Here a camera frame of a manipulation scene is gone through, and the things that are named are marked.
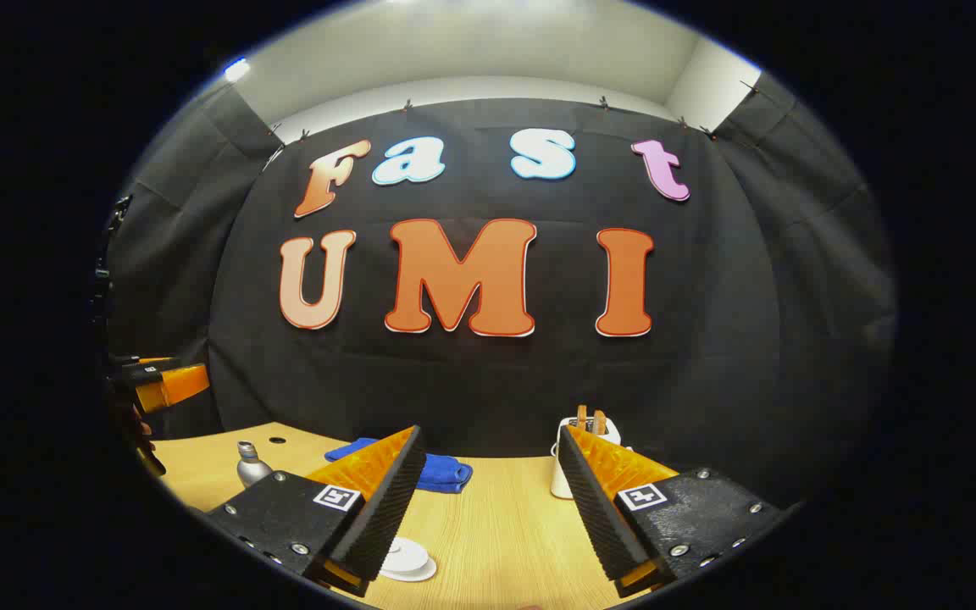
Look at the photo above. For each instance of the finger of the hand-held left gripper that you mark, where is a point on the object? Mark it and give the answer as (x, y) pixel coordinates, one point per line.
(145, 362)
(174, 385)

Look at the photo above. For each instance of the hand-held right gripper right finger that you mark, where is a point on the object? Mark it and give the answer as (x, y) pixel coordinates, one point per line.
(594, 508)

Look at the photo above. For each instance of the ceiling light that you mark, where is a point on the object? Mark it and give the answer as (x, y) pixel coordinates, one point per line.
(236, 69)

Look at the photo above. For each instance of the silver water bottle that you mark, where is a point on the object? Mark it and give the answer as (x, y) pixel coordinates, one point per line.
(252, 470)

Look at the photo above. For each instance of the white toaster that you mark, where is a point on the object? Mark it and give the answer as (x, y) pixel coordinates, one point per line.
(560, 476)

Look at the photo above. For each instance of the blue folded towel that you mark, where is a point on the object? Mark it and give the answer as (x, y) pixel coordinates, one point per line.
(446, 474)

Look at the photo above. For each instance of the white teacup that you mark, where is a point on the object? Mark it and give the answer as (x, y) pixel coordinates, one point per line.
(420, 564)

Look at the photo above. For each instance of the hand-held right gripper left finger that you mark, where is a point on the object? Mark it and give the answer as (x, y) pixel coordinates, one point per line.
(386, 508)

